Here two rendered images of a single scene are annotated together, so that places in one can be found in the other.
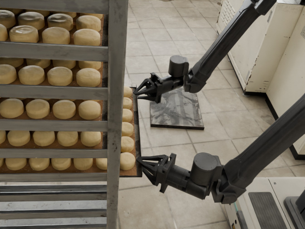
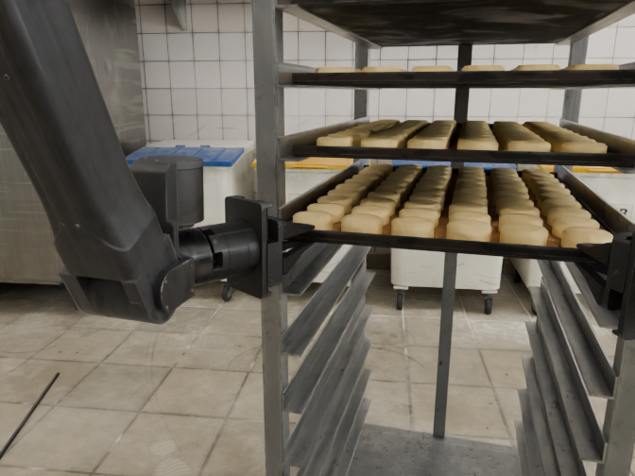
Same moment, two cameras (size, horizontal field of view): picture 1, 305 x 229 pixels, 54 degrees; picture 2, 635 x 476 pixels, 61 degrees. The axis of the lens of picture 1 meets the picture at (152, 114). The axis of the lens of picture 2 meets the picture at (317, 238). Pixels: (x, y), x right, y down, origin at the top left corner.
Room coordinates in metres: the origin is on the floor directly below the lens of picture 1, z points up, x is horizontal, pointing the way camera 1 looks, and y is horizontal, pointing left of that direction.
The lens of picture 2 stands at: (0.82, -0.52, 1.03)
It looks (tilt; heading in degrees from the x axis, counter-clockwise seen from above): 15 degrees down; 116
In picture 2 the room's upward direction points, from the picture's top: straight up
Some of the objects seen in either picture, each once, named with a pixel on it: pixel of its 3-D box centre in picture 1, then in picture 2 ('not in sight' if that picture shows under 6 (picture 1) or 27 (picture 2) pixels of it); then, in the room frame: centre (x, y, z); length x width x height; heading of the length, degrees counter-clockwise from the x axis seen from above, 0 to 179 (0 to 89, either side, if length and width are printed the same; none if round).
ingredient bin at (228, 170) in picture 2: not in sight; (197, 215); (-0.99, 1.73, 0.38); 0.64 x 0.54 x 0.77; 111
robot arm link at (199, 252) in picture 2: (198, 184); (175, 254); (0.48, -0.14, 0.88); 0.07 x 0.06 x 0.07; 70
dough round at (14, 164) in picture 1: (16, 160); (358, 186); (0.48, 0.34, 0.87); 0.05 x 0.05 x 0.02
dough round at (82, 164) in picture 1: (83, 161); (334, 204); (0.51, 0.17, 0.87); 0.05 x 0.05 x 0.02
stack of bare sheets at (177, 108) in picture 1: (174, 101); not in sight; (1.93, -0.16, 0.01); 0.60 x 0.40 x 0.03; 7
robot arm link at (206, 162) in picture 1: (213, 176); (152, 226); (0.49, -0.17, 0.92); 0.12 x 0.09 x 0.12; 101
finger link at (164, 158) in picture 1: (152, 167); (281, 243); (0.53, -0.02, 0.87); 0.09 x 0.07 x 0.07; 70
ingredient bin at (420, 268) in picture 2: not in sight; (443, 223); (0.24, 2.15, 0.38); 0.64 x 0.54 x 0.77; 108
